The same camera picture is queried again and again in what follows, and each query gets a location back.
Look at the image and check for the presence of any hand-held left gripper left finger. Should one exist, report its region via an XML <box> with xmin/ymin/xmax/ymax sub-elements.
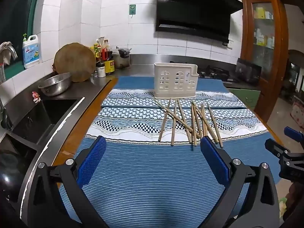
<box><xmin>24</xmin><ymin>135</ymin><xmax>110</xmax><ymax>228</ymax></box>

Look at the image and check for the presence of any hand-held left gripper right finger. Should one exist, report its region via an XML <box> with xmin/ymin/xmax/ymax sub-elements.
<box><xmin>200</xmin><ymin>136</ymin><xmax>284</xmax><ymax>228</ymax></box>

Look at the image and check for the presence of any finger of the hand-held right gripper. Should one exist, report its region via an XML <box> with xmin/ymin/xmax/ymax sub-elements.
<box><xmin>265</xmin><ymin>138</ymin><xmax>290</xmax><ymax>158</ymax></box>
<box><xmin>284</xmin><ymin>126</ymin><xmax>304</xmax><ymax>145</ymax></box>

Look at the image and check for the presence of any pile of wooden chopsticks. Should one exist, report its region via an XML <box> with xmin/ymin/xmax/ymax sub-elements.
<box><xmin>154</xmin><ymin>98</ymin><xmax>224</xmax><ymax>148</ymax></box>

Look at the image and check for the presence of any white plastic utensil holder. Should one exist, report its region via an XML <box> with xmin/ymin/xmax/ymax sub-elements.
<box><xmin>154</xmin><ymin>62</ymin><xmax>200</xmax><ymax>99</ymax></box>

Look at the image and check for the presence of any pink floral cloth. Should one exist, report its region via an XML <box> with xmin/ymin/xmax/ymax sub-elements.
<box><xmin>292</xmin><ymin>101</ymin><xmax>304</xmax><ymax>129</ymax></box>

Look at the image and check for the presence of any blue patterned woven placemat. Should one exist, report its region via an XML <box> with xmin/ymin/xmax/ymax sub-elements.
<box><xmin>102</xmin><ymin>76</ymin><xmax>247</xmax><ymax>109</ymax></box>
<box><xmin>58</xmin><ymin>107</ymin><xmax>282</xmax><ymax>222</ymax></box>

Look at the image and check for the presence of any green cabinet drawer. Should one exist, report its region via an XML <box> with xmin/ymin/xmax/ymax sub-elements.
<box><xmin>228</xmin><ymin>88</ymin><xmax>261</xmax><ymax>109</ymax></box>

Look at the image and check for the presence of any black kitchen sink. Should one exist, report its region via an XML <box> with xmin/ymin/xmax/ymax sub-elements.
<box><xmin>12</xmin><ymin>98</ymin><xmax>79</xmax><ymax>145</ymax></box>

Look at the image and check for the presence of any black countertop appliance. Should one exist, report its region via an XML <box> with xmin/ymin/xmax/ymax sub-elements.
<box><xmin>236</xmin><ymin>58</ymin><xmax>262</xmax><ymax>85</ymax></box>

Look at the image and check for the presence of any wooden glass-door cabinet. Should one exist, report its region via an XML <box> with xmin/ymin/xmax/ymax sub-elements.
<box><xmin>240</xmin><ymin>0</ymin><xmax>290</xmax><ymax>124</ymax></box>

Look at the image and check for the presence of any steel colander bowl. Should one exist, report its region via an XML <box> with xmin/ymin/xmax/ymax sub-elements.
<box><xmin>38</xmin><ymin>72</ymin><xmax>72</xmax><ymax>97</ymax></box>

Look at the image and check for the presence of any black wok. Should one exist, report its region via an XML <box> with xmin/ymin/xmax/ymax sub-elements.
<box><xmin>0</xmin><ymin>169</ymin><xmax>19</xmax><ymax>203</ymax></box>

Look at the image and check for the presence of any black gas stove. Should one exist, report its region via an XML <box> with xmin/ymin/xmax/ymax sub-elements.
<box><xmin>197</xmin><ymin>65</ymin><xmax>238</xmax><ymax>82</ymax></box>

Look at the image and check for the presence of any round wooden cutting board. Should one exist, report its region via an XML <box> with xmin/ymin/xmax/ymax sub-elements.
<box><xmin>54</xmin><ymin>43</ymin><xmax>96</xmax><ymax>82</ymax></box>

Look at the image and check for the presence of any cluster of condiment bottles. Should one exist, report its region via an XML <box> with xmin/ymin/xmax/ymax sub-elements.
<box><xmin>91</xmin><ymin>37</ymin><xmax>117</xmax><ymax>78</ymax></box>

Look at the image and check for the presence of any steel pot with black lid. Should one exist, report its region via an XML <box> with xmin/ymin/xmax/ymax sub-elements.
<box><xmin>112</xmin><ymin>47</ymin><xmax>131</xmax><ymax>68</ymax></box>

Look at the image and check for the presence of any white detergent jug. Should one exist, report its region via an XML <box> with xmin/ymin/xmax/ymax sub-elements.
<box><xmin>22</xmin><ymin>34</ymin><xmax>42</xmax><ymax>69</ymax></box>

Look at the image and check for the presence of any steel faucet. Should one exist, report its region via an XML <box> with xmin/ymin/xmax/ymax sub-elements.
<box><xmin>0</xmin><ymin>41</ymin><xmax>18</xmax><ymax>66</ymax></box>

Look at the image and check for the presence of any black range hood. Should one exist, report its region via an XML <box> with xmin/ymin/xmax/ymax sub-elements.
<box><xmin>155</xmin><ymin>0</ymin><xmax>244</xmax><ymax>44</ymax></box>

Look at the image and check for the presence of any black handle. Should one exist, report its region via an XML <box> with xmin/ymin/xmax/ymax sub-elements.
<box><xmin>1</xmin><ymin>108</ymin><xmax>13</xmax><ymax>130</ymax></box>

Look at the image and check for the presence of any green window frame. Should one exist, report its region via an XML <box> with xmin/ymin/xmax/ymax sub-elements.
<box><xmin>0</xmin><ymin>0</ymin><xmax>47</xmax><ymax>78</ymax></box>

